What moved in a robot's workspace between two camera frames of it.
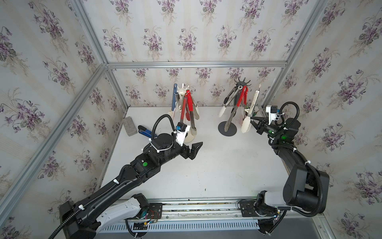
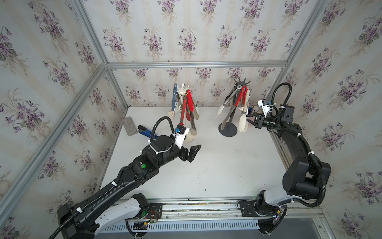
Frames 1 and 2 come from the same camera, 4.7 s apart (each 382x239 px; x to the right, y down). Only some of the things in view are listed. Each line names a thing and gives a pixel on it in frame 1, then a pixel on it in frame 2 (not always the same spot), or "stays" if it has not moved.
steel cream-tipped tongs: x=196 y=111 stays
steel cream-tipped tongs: x=245 y=125 -> x=243 y=122
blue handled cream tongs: x=174 y=95 stays
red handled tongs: x=190 y=102 stays
